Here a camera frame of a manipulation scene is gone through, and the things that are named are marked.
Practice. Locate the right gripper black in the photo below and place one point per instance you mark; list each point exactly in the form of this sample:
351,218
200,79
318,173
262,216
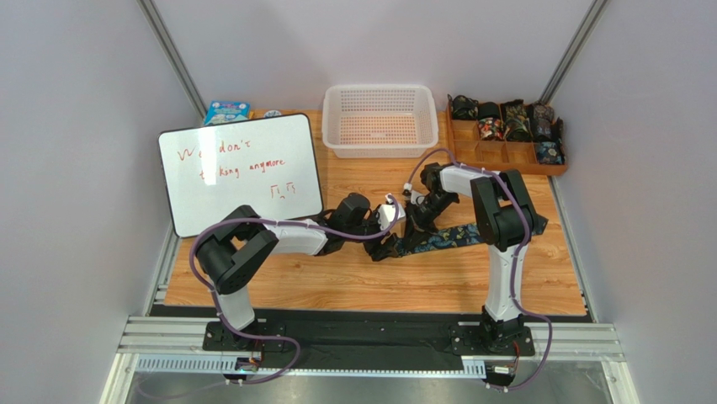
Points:
421,222

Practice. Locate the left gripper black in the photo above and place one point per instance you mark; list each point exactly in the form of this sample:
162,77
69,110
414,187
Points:
383,240

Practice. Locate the dark blue floral necktie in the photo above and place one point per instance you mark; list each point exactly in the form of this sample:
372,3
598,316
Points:
430,238

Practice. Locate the white plastic perforated basket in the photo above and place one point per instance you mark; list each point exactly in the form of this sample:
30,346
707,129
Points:
379,120

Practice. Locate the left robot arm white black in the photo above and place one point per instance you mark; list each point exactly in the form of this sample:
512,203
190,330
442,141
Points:
226,256

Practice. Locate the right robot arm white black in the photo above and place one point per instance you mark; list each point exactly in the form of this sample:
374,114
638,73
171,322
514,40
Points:
505,219

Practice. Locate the wooden compartment tray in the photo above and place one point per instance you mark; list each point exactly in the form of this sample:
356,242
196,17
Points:
463,140

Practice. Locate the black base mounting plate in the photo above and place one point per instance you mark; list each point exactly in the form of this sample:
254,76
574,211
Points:
359,340

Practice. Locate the rolled red floral tie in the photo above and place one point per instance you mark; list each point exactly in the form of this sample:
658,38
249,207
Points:
489,122

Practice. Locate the rolled dark tie far left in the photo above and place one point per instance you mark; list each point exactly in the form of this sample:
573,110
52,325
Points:
463,108

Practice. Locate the rolled green dark tie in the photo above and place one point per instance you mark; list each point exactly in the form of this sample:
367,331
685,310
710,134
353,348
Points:
516,121

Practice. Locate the whiteboard with red writing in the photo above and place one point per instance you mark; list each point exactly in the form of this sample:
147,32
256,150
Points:
268,164

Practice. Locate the rolled blue floral tie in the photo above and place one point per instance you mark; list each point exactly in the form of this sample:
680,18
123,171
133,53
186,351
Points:
549,153

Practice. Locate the rolled grey dark tie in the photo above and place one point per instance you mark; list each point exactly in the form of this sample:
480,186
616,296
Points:
541,116

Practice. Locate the small white round object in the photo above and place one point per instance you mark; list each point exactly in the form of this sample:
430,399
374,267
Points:
272,113

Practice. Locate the blue printed box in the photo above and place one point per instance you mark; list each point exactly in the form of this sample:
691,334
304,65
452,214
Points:
222,112

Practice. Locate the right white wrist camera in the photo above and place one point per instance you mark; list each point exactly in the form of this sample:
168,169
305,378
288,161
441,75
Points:
412,196

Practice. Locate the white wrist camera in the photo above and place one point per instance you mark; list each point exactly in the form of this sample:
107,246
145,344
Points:
390,213
412,196

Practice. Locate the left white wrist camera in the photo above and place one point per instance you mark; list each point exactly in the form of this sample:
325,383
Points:
390,213

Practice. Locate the aluminium rail frame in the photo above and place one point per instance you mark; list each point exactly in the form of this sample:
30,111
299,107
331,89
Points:
183,355

